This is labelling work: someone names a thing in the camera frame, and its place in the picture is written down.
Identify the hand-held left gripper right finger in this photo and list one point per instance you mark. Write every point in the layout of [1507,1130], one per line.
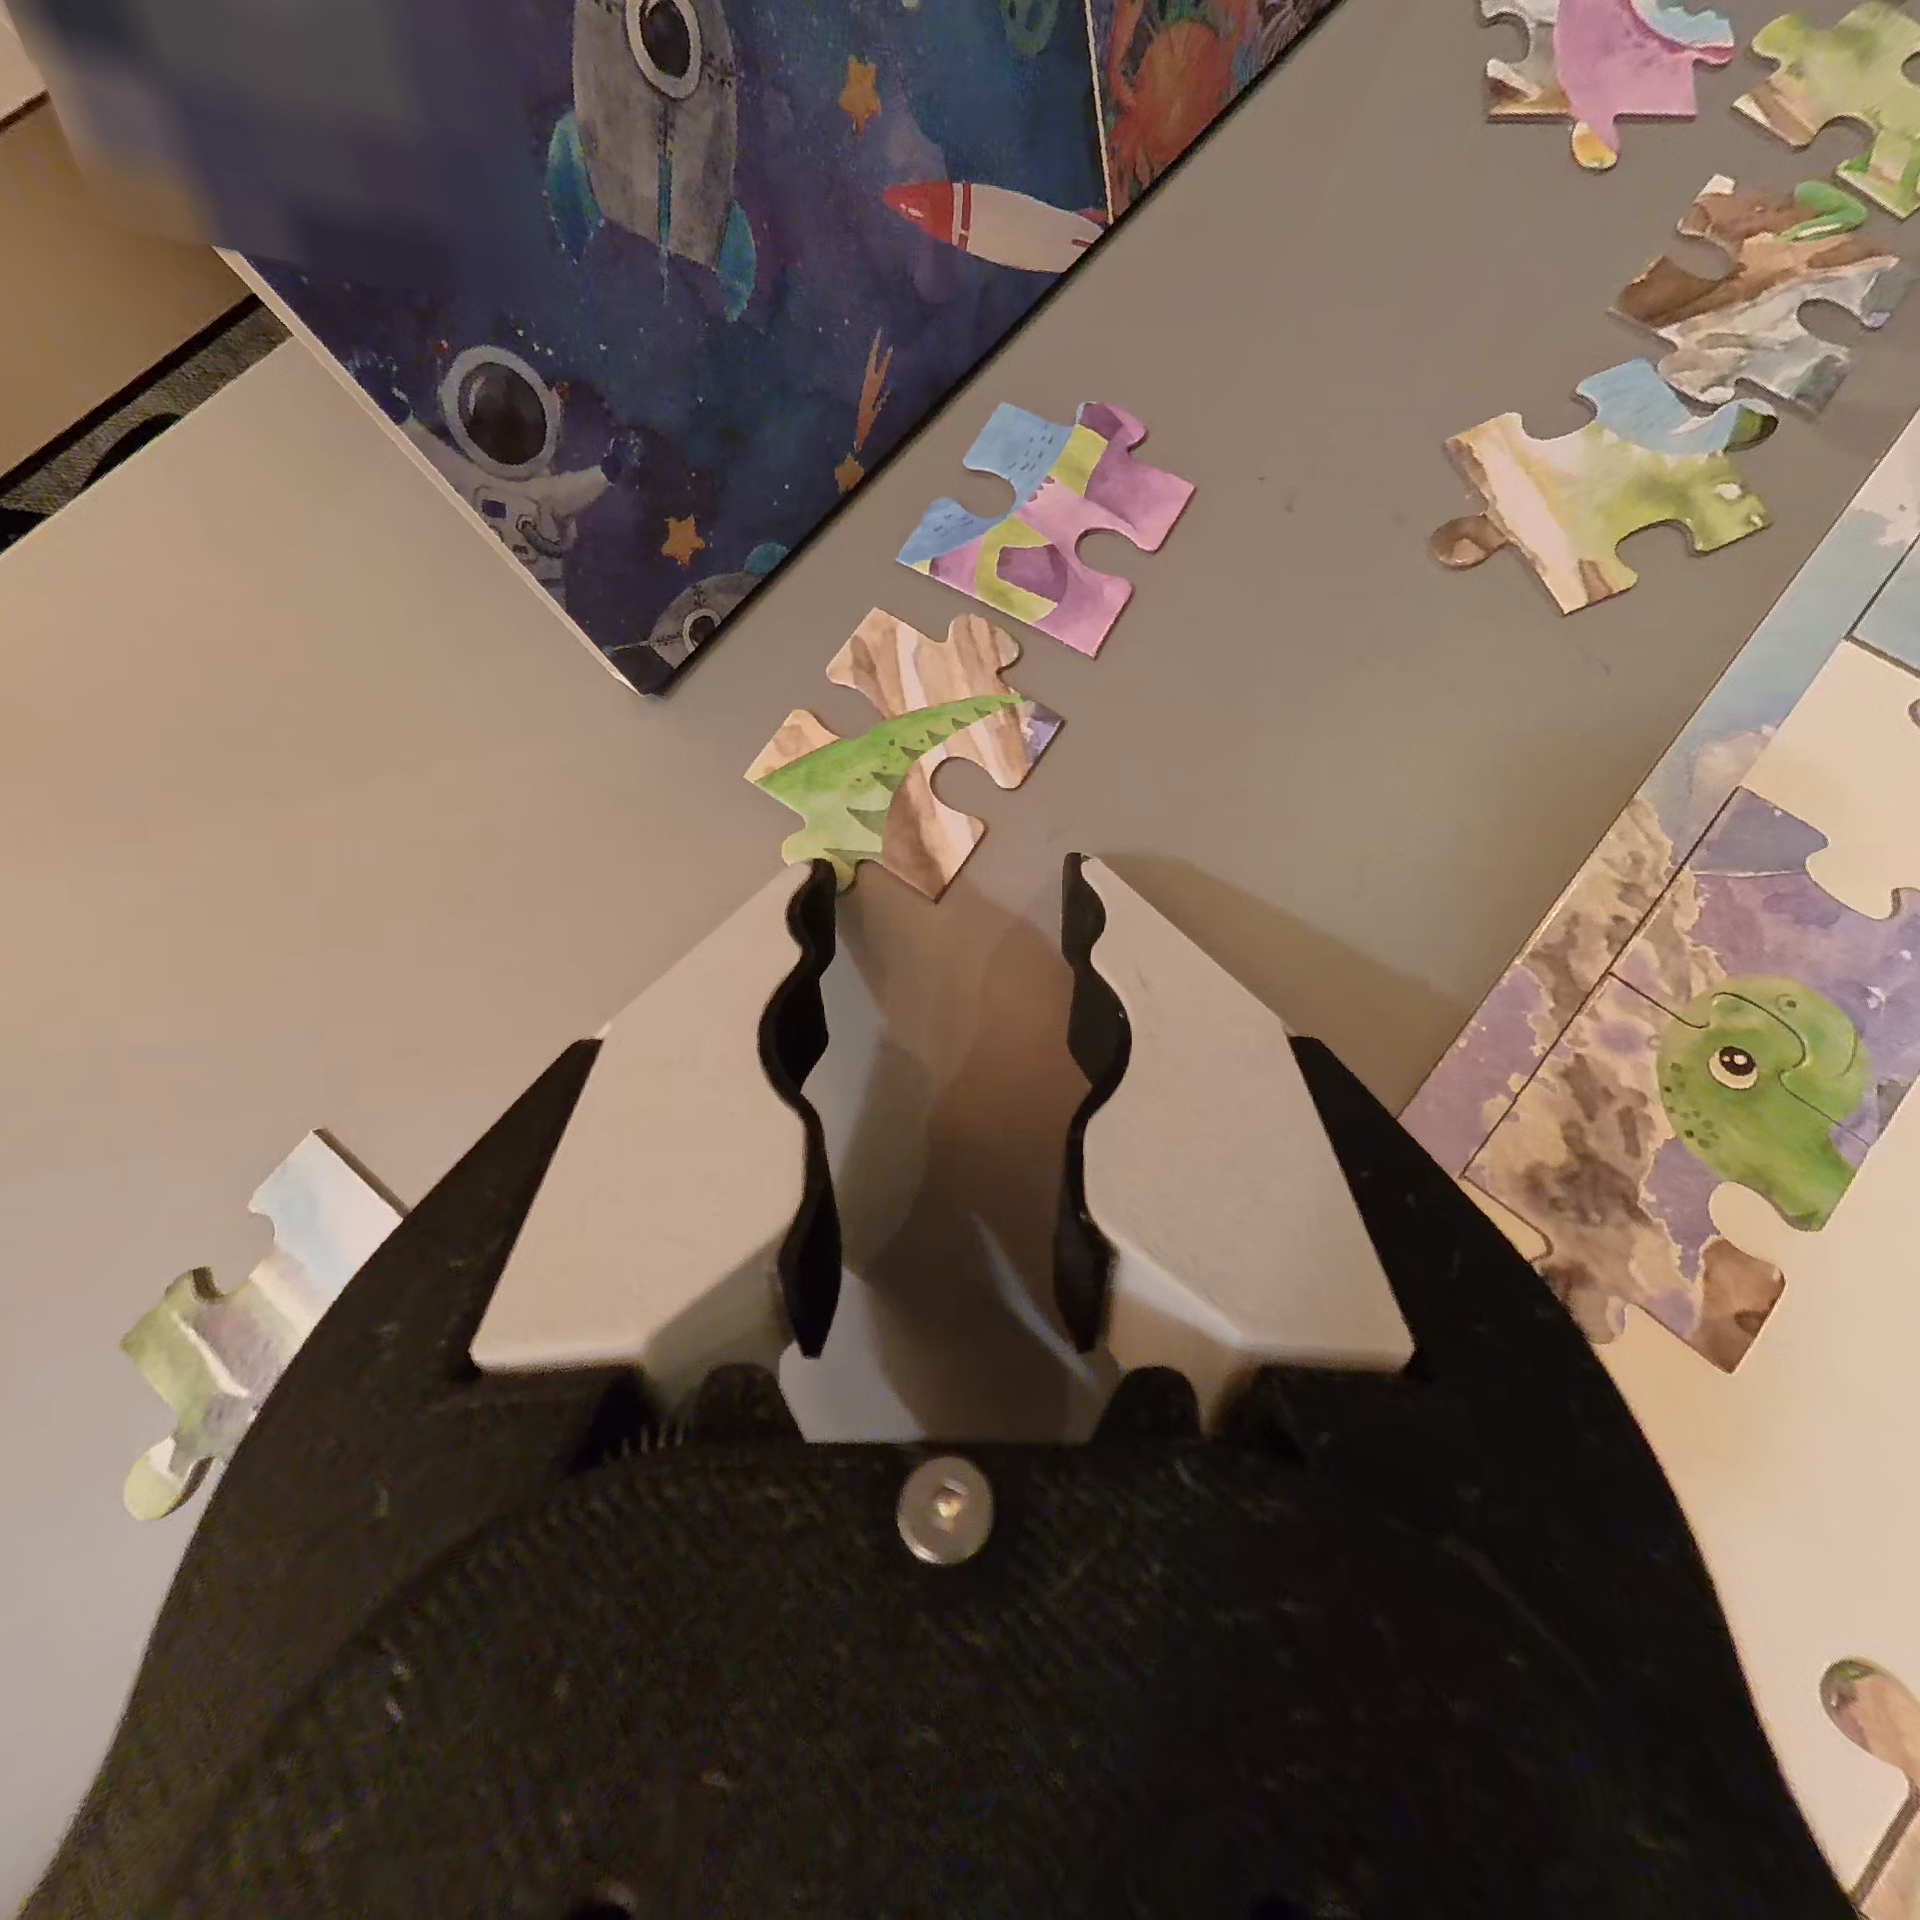
[1243,1201]

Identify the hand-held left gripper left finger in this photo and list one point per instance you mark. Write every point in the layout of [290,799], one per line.
[661,1201]

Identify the pale sky green puzzle piece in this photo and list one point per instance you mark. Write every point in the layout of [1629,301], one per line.
[225,1349]

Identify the green tail brown puzzle piece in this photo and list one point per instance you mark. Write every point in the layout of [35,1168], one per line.
[902,751]

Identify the dinosaur puzzle board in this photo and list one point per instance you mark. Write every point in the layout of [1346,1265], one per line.
[1799,1501]

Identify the grey brown green puzzle piece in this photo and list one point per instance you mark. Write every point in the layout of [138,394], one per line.
[1590,1184]

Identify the purple blue yellow puzzle piece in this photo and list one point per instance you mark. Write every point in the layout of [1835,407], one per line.
[1079,510]

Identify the scattered loose puzzle pieces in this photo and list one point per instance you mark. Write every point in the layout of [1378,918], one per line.
[1622,481]

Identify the illustrated puzzle box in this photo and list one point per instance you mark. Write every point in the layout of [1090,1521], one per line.
[750,376]

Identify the white neighbouring desk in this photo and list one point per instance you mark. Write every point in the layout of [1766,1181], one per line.
[90,345]

